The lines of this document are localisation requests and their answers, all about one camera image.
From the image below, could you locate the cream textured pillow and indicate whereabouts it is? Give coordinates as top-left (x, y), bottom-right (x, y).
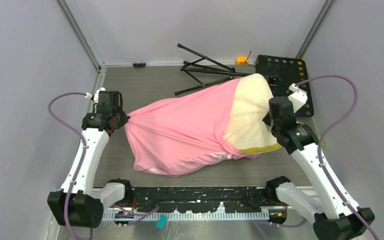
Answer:
top-left (223, 73), bottom-right (282, 155)

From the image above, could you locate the pink pillowcase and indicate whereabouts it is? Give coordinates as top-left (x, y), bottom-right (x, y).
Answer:
top-left (124, 79), bottom-right (245, 177)

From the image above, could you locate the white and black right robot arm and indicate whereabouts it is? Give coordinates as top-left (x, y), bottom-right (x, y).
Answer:
top-left (264, 96), bottom-right (375, 240)

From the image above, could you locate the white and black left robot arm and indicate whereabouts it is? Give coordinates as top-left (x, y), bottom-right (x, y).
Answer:
top-left (47, 87), bottom-right (134, 229)

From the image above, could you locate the black perforated music stand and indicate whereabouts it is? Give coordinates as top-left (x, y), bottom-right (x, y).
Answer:
top-left (174, 43), bottom-right (315, 117)

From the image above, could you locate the green small block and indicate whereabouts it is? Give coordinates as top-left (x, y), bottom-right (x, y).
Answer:
top-left (317, 135), bottom-right (326, 147)

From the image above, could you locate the orange yellow small device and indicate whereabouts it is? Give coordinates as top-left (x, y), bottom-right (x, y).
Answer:
top-left (235, 56), bottom-right (248, 65)

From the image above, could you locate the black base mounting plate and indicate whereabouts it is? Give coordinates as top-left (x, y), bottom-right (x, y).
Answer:
top-left (115, 186), bottom-right (288, 215)

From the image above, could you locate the teal tape piece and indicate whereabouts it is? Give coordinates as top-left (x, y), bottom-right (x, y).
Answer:
top-left (155, 214), bottom-right (169, 230)

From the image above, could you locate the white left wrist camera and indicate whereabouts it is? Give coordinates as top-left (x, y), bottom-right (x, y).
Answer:
top-left (84, 87), bottom-right (106, 103)

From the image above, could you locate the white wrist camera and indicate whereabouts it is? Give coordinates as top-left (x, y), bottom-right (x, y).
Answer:
top-left (287, 83), bottom-right (308, 114)
top-left (84, 87), bottom-right (106, 103)

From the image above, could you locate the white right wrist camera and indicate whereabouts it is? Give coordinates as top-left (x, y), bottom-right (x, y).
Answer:
top-left (287, 83), bottom-right (308, 114)

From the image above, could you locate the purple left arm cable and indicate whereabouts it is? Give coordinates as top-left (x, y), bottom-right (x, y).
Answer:
top-left (47, 92), bottom-right (95, 240)

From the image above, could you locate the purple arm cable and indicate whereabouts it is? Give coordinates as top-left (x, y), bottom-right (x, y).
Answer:
top-left (294, 74), bottom-right (380, 240)
top-left (47, 92), bottom-right (95, 240)

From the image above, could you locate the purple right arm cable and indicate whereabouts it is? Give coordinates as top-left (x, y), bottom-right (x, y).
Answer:
top-left (294, 74), bottom-right (380, 240)

